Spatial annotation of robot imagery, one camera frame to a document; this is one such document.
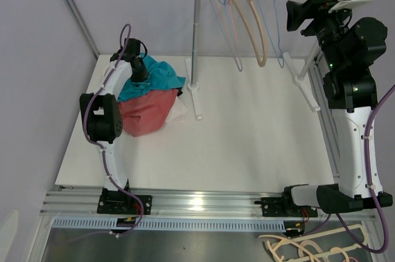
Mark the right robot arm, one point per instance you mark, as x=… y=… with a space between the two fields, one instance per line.
x=351 y=93

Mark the pile of spare hangers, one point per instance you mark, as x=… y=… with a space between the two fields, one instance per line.
x=315 y=247

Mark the slotted cable duct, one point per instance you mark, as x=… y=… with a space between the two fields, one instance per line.
x=212 y=225

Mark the green and white t shirt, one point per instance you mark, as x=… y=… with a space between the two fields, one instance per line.
x=174 y=109

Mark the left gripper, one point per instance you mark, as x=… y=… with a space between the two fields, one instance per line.
x=143 y=76

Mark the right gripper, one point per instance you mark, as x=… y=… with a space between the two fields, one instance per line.
x=315 y=5

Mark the red t shirt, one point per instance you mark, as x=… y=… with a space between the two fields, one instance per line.
x=147 y=114

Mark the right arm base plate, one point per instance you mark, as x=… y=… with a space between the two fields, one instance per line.
x=282 y=206

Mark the metal clothes rack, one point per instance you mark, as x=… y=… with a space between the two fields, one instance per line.
x=232 y=42

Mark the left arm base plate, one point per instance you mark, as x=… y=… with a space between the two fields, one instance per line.
x=123 y=204

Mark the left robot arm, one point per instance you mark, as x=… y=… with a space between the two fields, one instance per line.
x=100 y=115

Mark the teal t shirt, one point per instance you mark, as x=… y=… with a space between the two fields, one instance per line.
x=161 y=77

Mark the wooden hanger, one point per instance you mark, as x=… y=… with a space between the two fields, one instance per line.
x=255 y=28

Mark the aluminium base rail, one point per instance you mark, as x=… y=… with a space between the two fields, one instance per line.
x=83 y=201

